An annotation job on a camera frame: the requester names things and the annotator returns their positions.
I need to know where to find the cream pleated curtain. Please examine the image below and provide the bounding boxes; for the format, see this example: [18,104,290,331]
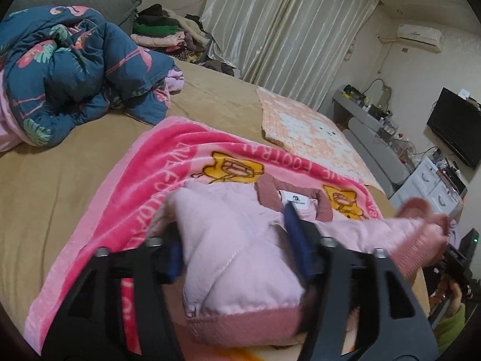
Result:
[199,0,380,113]

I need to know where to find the white air conditioner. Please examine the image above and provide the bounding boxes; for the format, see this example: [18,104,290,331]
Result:
[396,23,444,54]

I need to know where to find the person's right forearm green sleeve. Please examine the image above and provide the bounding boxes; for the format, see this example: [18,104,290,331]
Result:
[432,303,468,354]

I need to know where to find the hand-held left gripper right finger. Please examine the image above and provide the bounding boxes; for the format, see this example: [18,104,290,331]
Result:
[283,204,440,361]

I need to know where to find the grey padded bench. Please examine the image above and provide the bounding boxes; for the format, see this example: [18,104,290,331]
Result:
[340,116,410,196]

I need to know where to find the bed with tan sheet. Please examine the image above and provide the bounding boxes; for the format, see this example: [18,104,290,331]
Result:
[0,60,429,350]

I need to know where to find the grey desk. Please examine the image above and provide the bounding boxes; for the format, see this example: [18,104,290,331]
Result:
[331,85,414,159]

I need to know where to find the pink quilted jacket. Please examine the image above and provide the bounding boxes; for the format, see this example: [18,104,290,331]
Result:
[167,175,457,348]

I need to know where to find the white drawer cabinet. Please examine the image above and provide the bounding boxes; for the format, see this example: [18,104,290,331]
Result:
[389,156,464,230]

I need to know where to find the black television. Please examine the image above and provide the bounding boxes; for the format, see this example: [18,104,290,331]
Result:
[426,87,481,169]

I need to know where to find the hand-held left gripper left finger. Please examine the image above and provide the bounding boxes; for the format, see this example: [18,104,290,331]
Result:
[39,229,188,361]

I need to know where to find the blue floral quilt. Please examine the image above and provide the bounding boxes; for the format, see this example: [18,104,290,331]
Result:
[0,5,185,153]

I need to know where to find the clutter of small desk items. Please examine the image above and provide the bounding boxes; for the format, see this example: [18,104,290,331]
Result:
[342,83,418,159]

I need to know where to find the black device with green light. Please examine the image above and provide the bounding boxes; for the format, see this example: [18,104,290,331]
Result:
[463,229,481,262]

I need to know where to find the lilac cloth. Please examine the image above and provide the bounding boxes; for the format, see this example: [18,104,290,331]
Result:
[446,216,460,245]

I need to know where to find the pink printed blanket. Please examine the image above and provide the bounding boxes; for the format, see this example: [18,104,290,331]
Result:
[23,116,384,361]

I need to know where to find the black set-top box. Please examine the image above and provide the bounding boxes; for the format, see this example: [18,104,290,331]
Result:
[432,150,468,198]

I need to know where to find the pile of folded clothes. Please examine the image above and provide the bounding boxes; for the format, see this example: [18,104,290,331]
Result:
[130,4,241,79]

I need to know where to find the person's right hand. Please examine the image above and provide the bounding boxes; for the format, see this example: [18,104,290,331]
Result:
[440,275,465,309]

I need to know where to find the desk mirror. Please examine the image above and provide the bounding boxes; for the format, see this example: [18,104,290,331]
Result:
[366,78,392,111]

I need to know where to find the peach patterned mat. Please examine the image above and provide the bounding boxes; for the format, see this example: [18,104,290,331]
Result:
[256,87,386,192]

